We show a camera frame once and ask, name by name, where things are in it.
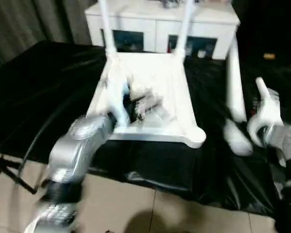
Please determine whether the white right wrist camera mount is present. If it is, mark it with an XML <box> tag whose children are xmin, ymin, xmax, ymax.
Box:
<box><xmin>248</xmin><ymin>88</ymin><xmax>283</xmax><ymax>146</ymax></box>

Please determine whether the grey curtain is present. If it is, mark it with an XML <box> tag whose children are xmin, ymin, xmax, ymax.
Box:
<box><xmin>0</xmin><ymin>0</ymin><xmax>95</xmax><ymax>66</ymax></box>

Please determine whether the white plastic table leg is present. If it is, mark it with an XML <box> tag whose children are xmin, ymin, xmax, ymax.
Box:
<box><xmin>98</xmin><ymin>0</ymin><xmax>117</xmax><ymax>55</ymax></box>
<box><xmin>255</xmin><ymin>77</ymin><xmax>288</xmax><ymax>168</ymax></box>
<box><xmin>176</xmin><ymin>0</ymin><xmax>197</xmax><ymax>58</ymax></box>
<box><xmin>223</xmin><ymin>23</ymin><xmax>254</xmax><ymax>156</ymax></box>

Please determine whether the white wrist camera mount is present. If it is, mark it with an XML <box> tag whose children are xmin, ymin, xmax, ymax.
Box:
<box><xmin>248</xmin><ymin>88</ymin><xmax>283</xmax><ymax>146</ymax></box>
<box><xmin>106</xmin><ymin>80</ymin><xmax>131</xmax><ymax>127</ymax></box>

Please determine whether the white sideboard cabinet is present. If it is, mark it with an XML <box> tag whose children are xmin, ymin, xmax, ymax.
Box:
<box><xmin>84</xmin><ymin>0</ymin><xmax>241</xmax><ymax>60</ymax></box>

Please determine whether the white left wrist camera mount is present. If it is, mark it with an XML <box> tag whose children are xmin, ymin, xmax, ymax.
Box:
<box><xmin>106</xmin><ymin>80</ymin><xmax>131</xmax><ymax>127</ymax></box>

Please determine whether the black folding table frame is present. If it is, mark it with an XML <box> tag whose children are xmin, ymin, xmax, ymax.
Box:
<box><xmin>0</xmin><ymin>150</ymin><xmax>37</xmax><ymax>195</ymax></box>

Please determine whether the white plastic table top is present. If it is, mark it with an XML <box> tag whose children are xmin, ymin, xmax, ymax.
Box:
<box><xmin>87</xmin><ymin>50</ymin><xmax>207</xmax><ymax>149</ymax></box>

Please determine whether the black work mat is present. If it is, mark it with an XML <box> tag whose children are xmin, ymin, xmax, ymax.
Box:
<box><xmin>0</xmin><ymin>40</ymin><xmax>291</xmax><ymax>216</ymax></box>

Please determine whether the dark clutter on cabinet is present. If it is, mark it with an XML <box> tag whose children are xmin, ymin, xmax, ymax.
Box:
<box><xmin>161</xmin><ymin>0</ymin><xmax>182</xmax><ymax>9</ymax></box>

